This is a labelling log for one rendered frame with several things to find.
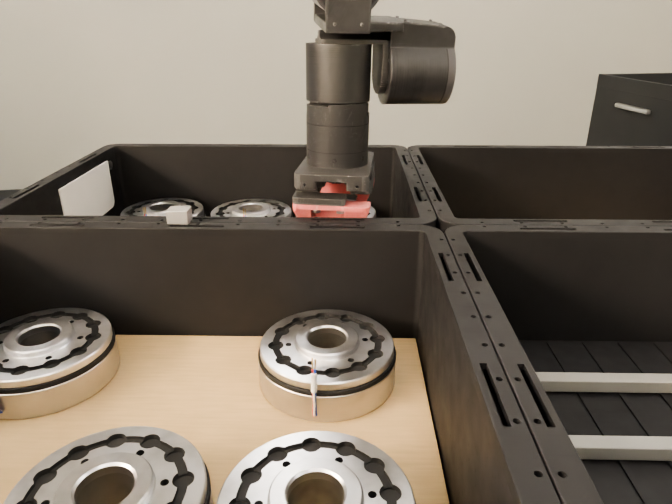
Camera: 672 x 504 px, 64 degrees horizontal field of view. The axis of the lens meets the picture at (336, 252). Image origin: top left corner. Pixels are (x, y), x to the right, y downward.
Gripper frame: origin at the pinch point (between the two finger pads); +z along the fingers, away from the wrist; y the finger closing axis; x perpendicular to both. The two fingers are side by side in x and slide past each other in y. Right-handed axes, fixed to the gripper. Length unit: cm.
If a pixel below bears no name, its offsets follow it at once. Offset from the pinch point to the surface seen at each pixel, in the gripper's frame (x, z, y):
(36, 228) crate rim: 23.3, -5.3, -11.2
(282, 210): 8.6, 1.0, 15.4
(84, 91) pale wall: 178, 16, 264
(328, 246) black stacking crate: -0.3, -4.3, -9.2
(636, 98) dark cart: -81, -1, 138
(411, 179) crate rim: -7.2, -6.1, 6.2
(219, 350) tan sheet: 8.5, 4.4, -12.2
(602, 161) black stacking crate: -32.5, -4.9, 23.7
